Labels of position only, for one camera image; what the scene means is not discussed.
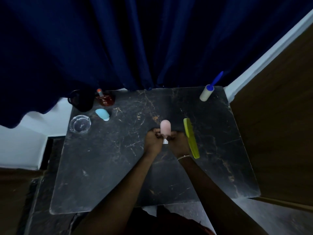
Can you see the person's right hand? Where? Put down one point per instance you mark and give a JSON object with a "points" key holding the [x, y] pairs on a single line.
{"points": [[179, 144]]}

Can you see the person's left hand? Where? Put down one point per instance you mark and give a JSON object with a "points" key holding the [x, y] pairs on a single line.
{"points": [[151, 141]]}

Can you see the person's left fingers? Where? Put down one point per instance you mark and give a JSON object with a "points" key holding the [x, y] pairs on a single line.
{"points": [[156, 133]]}

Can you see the person's right fingers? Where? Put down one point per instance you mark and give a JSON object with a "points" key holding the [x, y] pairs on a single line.
{"points": [[171, 136]]}

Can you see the pink capsule-shaped device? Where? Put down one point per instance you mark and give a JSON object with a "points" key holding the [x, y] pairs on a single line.
{"points": [[165, 128]]}

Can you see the person's left forearm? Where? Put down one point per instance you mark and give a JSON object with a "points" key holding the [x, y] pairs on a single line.
{"points": [[117, 195]]}

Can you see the person's right forearm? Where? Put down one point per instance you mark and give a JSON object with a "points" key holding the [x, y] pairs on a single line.
{"points": [[220, 198]]}

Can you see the green comb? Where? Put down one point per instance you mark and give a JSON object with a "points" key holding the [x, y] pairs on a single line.
{"points": [[191, 138]]}

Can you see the light blue oval device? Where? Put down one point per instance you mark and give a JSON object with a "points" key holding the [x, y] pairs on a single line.
{"points": [[102, 114]]}

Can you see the brown glass bottle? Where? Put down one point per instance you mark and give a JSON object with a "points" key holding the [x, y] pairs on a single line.
{"points": [[105, 98]]}

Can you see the clear glass ashtray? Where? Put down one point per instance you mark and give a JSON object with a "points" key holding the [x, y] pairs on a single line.
{"points": [[80, 124]]}

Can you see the black mug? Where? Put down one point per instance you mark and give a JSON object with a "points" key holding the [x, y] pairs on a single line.
{"points": [[82, 100]]}

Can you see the dark blue curtain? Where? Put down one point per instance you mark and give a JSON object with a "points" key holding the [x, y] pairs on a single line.
{"points": [[127, 44]]}

